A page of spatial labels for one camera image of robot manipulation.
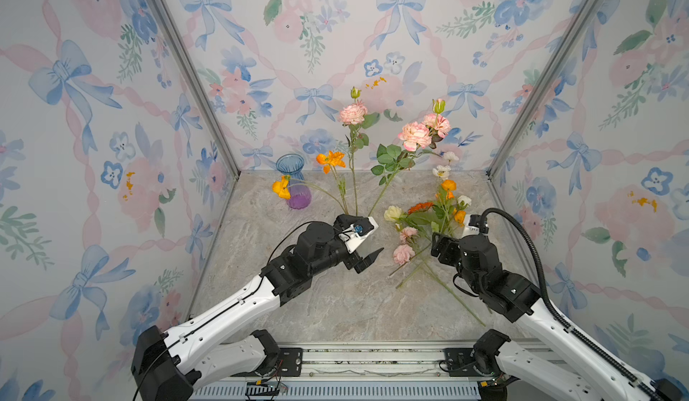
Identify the left aluminium corner post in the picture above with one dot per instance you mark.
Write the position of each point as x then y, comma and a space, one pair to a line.
171, 32

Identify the blue purple glass vase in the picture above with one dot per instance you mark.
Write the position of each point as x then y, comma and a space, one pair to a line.
292, 186

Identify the orange poppy flower stem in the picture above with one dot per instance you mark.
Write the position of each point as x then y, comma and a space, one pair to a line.
319, 187

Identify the aluminium corner post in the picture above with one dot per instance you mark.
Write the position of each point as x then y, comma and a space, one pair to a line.
573, 32
171, 32

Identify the pink carnation single stem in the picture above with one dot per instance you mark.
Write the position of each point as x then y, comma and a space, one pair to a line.
356, 118

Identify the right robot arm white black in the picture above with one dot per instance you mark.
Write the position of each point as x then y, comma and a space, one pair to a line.
596, 373

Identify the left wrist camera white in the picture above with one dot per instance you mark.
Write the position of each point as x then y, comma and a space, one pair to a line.
358, 232

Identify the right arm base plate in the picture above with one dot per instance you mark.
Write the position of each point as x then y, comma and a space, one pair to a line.
468, 362

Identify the right aluminium corner post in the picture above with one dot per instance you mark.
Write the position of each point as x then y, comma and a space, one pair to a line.
573, 32

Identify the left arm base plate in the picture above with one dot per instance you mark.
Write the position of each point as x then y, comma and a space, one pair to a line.
287, 363

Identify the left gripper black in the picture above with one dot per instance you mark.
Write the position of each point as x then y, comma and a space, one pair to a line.
354, 261

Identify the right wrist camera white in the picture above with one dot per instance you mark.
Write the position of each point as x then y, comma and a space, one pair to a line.
473, 225

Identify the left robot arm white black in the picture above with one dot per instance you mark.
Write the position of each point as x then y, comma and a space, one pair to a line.
172, 364

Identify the pink rose stem with leaves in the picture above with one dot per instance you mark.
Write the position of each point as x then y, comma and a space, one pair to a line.
417, 138

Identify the white flower stem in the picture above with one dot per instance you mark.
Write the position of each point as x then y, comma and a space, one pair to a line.
449, 161

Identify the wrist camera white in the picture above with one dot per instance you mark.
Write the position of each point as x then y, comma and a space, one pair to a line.
473, 225
358, 232

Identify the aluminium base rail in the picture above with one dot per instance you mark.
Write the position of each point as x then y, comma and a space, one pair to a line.
369, 371

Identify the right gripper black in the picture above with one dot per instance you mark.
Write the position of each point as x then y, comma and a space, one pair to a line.
450, 244

